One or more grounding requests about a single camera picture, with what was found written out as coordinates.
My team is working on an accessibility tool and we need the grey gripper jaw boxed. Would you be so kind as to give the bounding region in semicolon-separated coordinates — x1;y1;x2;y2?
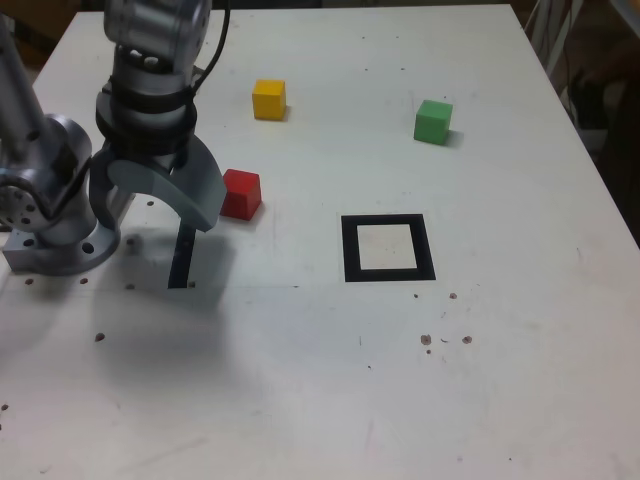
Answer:
106;133;227;234
88;142;122;244

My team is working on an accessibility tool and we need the red cube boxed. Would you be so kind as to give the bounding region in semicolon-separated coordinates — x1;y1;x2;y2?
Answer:
219;168;264;220

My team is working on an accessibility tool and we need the yellow cube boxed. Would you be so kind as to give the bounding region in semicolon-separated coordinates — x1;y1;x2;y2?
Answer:
251;78;288;121

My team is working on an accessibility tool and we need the green cube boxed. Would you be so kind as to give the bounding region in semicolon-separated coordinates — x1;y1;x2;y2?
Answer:
413;98;455;146

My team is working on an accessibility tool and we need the black tape square outline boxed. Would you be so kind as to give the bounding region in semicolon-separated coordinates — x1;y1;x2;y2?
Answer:
340;213;437;284

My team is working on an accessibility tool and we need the black tape strip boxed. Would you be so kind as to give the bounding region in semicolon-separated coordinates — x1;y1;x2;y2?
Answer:
167;222;197;290

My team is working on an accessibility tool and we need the brown cardboard box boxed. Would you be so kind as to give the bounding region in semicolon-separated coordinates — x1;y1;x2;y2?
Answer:
9;0;82;69

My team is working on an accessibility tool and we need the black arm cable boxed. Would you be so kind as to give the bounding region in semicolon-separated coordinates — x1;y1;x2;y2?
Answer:
187;0;232;101

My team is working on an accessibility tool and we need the white metal frame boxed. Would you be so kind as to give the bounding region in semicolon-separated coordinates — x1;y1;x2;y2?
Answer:
524;0;586;96

